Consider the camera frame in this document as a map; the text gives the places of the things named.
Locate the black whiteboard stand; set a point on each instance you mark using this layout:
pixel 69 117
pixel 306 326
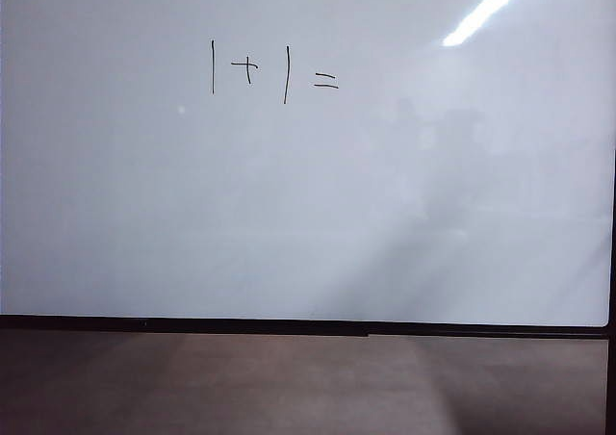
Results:
pixel 610 382

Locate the white whiteboard with black frame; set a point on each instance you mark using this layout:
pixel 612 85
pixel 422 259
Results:
pixel 308 189

